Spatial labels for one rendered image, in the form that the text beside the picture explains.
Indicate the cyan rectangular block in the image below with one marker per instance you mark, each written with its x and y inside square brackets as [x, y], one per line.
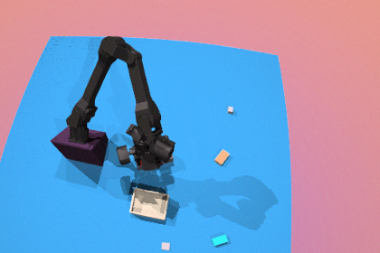
[220, 239]

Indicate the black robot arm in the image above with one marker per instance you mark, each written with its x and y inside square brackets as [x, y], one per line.
[147, 113]

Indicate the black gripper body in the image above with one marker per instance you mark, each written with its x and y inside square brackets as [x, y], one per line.
[124, 154]

